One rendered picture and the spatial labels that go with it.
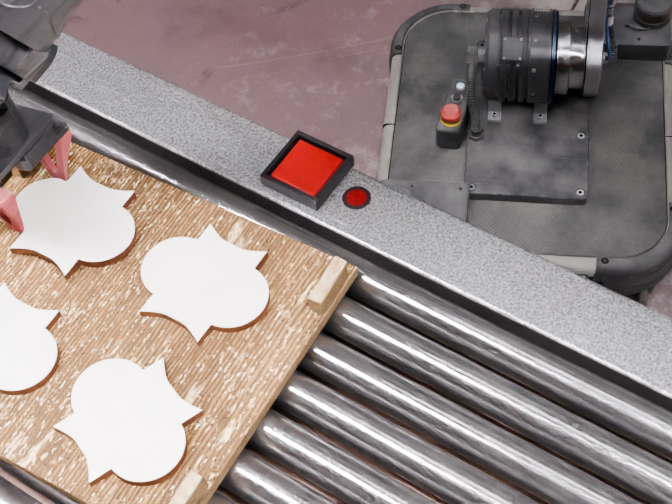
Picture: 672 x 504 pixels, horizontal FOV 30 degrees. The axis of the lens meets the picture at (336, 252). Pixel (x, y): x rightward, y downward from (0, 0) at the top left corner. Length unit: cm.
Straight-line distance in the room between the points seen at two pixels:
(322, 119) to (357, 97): 9
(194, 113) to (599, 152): 100
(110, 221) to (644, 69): 133
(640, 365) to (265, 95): 160
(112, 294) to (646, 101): 132
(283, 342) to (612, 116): 122
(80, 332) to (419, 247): 37
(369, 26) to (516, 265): 157
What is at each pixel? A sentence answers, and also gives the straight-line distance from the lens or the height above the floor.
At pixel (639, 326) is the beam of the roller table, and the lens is 131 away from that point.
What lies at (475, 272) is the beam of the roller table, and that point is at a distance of 133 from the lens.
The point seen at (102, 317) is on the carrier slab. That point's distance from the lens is 132.
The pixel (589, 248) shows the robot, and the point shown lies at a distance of 217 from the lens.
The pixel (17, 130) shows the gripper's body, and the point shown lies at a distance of 132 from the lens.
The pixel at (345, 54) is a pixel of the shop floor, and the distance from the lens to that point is 279.
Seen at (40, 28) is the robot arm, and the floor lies 121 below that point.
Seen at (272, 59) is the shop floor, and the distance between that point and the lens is 280.
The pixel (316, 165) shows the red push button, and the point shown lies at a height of 93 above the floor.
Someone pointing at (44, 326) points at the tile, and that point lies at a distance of 132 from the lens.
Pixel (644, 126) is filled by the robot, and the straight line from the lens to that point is 235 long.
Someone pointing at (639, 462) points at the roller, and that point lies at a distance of 123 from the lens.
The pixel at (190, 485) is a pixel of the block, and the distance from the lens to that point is 118.
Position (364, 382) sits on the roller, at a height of 92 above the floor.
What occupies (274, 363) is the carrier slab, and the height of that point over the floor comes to 94.
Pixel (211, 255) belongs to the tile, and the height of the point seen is 95.
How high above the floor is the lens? 202
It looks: 55 degrees down
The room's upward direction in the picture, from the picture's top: 8 degrees counter-clockwise
